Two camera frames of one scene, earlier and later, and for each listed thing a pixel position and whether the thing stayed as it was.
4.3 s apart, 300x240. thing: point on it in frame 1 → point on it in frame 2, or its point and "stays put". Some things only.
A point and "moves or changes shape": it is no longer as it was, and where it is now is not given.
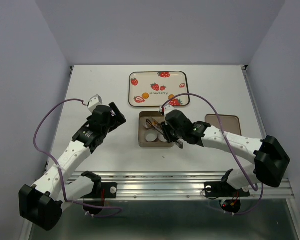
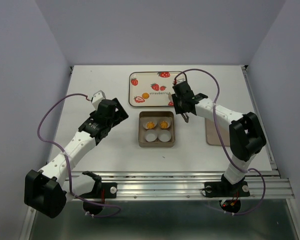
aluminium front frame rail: (146, 185) stays put
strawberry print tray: (154, 88) stays put
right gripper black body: (170, 134) → (178, 105)
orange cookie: (145, 95) stays put
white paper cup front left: (151, 135) stays put
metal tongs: (156, 125) moves or changes shape
